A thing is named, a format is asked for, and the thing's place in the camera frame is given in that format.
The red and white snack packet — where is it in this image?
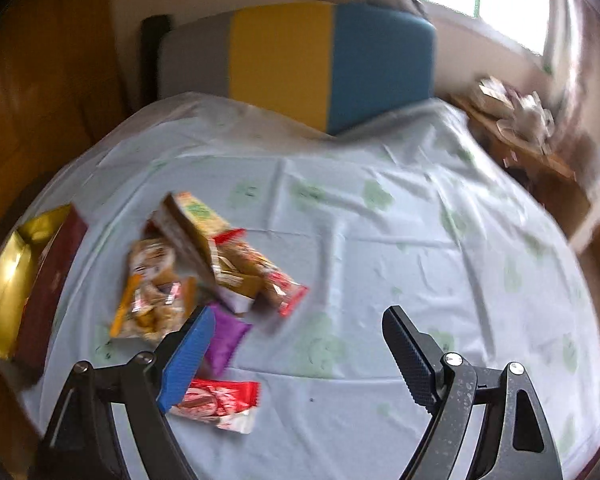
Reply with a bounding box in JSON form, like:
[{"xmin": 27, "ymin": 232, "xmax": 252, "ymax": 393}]
[{"xmin": 170, "ymin": 379, "xmax": 262, "ymax": 435}]

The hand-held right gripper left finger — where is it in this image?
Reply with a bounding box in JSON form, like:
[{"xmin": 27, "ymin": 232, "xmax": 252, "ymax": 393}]
[{"xmin": 30, "ymin": 305, "xmax": 217, "ymax": 480}]

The red-edged cracker packet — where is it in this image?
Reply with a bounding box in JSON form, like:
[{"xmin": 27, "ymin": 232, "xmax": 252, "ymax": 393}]
[
  {"xmin": 260, "ymin": 260, "xmax": 309, "ymax": 317},
  {"xmin": 212, "ymin": 228, "xmax": 276, "ymax": 291}
]

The gold tin box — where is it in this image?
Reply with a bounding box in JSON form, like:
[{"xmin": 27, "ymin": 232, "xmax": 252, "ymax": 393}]
[{"xmin": 0, "ymin": 203, "xmax": 90, "ymax": 386}]

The purple snack packet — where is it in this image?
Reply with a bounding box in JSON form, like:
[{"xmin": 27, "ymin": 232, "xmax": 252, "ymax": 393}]
[{"xmin": 204, "ymin": 304, "xmax": 253, "ymax": 376}]

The window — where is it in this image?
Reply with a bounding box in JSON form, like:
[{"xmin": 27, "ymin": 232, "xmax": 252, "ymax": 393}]
[{"xmin": 385, "ymin": 0, "xmax": 551, "ymax": 56}]

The gold and white snack packet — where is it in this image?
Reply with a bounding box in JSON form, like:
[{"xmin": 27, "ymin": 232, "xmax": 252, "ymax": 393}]
[{"xmin": 215, "ymin": 275, "xmax": 261, "ymax": 316}]

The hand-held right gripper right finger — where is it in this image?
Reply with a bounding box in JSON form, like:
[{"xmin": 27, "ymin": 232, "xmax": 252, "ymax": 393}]
[{"xmin": 381, "ymin": 305, "xmax": 566, "ymax": 480}]

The wooden cabinet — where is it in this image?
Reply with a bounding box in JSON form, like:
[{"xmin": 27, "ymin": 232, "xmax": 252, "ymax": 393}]
[{"xmin": 0, "ymin": 0, "xmax": 131, "ymax": 241}]

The grey yellow blue chair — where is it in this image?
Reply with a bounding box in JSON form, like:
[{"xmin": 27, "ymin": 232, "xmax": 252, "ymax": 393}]
[{"xmin": 157, "ymin": 1, "xmax": 437, "ymax": 136}]

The pile of small packets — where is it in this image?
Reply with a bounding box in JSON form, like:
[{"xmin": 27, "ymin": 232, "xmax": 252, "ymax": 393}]
[{"xmin": 472, "ymin": 76, "xmax": 556, "ymax": 156}]

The yellow clear snack bag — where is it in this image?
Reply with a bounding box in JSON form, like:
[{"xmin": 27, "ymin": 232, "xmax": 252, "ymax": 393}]
[{"xmin": 110, "ymin": 237, "xmax": 198, "ymax": 343}]

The pale green printed tablecloth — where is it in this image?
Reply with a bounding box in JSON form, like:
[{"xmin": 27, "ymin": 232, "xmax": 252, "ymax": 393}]
[{"xmin": 17, "ymin": 91, "xmax": 600, "ymax": 480}]

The wooden side table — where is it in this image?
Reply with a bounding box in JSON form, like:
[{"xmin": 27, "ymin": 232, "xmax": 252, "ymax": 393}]
[{"xmin": 450, "ymin": 92, "xmax": 600, "ymax": 261}]

